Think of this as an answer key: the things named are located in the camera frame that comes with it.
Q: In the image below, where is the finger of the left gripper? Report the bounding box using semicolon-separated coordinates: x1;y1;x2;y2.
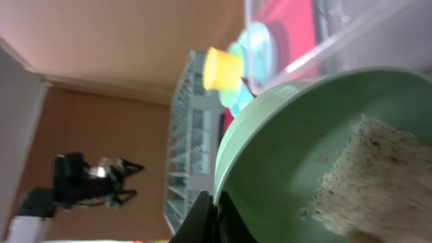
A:
111;190;138;207
119;159;145;176

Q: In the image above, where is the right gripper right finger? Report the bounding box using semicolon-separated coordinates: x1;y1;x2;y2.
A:
217;191;257;243

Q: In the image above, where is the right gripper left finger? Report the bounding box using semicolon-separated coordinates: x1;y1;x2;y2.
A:
169;191;215;243

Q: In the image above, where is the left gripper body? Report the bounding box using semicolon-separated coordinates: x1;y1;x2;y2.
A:
53;152;124;208

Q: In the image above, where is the rice food waste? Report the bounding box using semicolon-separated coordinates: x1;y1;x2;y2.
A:
313;117;431;242

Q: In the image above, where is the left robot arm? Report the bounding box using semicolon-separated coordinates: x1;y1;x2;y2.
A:
6;152;145;242

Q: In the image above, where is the grey dishwasher rack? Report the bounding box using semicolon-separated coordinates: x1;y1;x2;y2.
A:
164;50;225;234

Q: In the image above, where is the light green saucer bowl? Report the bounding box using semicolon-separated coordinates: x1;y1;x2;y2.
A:
219;42;247;108

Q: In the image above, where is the yellow plastic cup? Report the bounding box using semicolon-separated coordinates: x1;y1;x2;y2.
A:
202;47;244;90

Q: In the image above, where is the light blue plate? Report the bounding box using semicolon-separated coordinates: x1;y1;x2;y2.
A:
227;22;277;117

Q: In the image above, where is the clear plastic bin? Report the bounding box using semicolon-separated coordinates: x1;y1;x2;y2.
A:
243;0;432;96

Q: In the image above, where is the red plastic tray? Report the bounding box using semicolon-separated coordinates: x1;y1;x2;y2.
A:
225;0;319;128

